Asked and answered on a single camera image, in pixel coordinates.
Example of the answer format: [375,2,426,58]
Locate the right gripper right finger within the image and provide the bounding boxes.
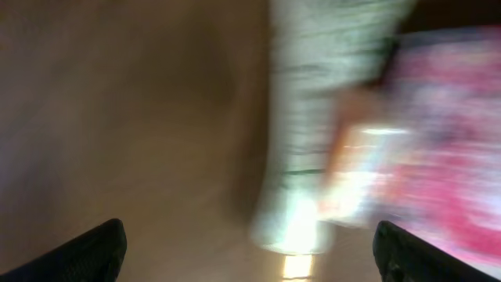
[373,221,500,282]

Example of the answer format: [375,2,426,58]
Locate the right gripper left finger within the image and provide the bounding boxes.
[1,219,127,282]

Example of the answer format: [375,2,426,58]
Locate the red purple pad package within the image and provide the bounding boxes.
[319,25,500,275]

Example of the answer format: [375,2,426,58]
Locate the white floral cream tube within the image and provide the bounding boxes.
[250,0,413,255]

